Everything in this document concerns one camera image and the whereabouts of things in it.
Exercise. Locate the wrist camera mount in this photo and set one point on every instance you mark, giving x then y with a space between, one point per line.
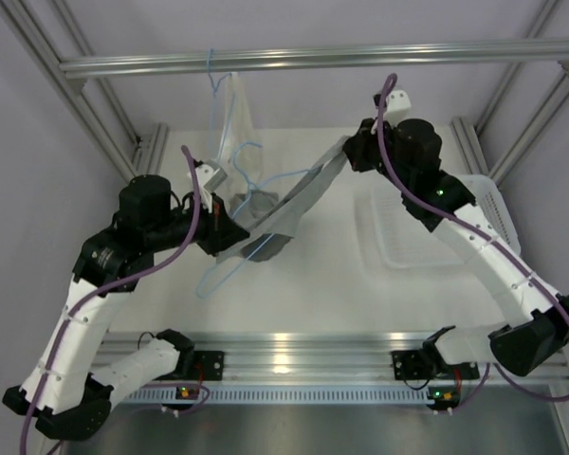
397 107
208 175

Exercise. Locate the grey slotted cable duct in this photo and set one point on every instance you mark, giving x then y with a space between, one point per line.
337 395

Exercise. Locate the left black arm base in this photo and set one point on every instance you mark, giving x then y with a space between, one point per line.
203 366

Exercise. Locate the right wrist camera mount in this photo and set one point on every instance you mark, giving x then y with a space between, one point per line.
397 107

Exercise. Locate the white tank top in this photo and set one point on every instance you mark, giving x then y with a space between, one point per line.
239 137

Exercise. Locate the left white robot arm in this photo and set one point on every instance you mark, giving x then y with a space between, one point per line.
63 397

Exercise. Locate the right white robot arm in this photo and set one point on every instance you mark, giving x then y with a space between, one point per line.
536 315

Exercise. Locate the aluminium frame post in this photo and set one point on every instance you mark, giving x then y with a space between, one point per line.
538 98

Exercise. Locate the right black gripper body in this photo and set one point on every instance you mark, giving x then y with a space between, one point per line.
368 155

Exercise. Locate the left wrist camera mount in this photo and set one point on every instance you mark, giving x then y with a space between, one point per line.
208 175

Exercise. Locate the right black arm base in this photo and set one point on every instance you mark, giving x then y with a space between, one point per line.
416 365

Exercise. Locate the light blue wire hanger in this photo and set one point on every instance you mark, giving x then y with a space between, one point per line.
221 89
249 199

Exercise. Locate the aluminium hanging rail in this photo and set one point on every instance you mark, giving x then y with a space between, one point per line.
192 62

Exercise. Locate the grey tank top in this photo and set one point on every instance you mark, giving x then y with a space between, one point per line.
285 218

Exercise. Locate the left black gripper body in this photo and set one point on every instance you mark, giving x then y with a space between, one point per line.
171 232

